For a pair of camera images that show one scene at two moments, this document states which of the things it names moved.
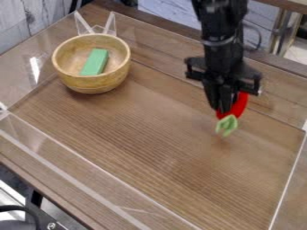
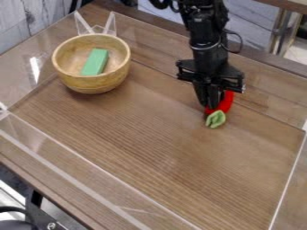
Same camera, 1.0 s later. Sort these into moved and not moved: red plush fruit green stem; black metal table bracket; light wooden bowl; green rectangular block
Moved: red plush fruit green stem
Not moved: light wooden bowl; green rectangular block; black metal table bracket
